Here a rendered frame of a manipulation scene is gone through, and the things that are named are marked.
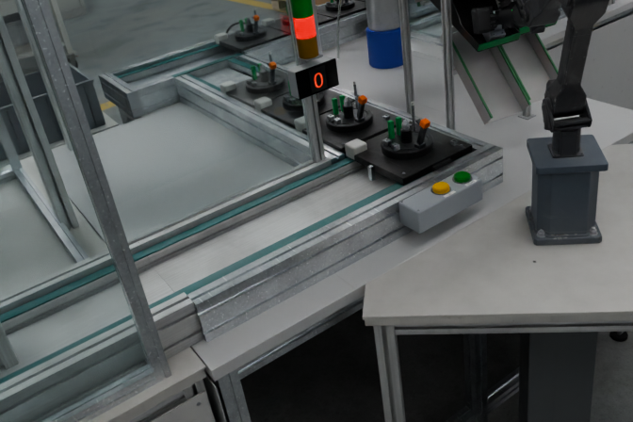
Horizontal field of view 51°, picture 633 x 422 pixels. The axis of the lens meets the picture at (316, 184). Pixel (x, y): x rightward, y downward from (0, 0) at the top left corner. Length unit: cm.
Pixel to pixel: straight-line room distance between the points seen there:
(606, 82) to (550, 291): 201
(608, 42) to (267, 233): 210
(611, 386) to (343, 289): 126
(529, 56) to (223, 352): 122
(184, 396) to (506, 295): 69
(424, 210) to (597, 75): 188
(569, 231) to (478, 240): 20
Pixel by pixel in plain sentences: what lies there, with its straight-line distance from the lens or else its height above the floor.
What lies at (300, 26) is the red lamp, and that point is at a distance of 163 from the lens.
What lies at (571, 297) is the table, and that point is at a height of 86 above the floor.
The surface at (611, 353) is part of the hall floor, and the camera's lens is 261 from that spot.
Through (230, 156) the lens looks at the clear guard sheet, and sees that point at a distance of 166.
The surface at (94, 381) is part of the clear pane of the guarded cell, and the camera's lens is 134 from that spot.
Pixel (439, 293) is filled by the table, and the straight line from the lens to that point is 145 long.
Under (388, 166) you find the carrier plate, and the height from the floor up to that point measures 97.
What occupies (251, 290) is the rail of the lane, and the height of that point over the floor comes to 93.
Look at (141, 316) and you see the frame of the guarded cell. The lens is 129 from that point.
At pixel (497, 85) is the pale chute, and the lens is 193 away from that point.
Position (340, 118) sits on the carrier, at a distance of 197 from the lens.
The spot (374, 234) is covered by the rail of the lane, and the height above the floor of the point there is 91.
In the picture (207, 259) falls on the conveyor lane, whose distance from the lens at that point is 157.
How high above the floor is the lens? 178
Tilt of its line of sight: 29 degrees down
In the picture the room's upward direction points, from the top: 9 degrees counter-clockwise
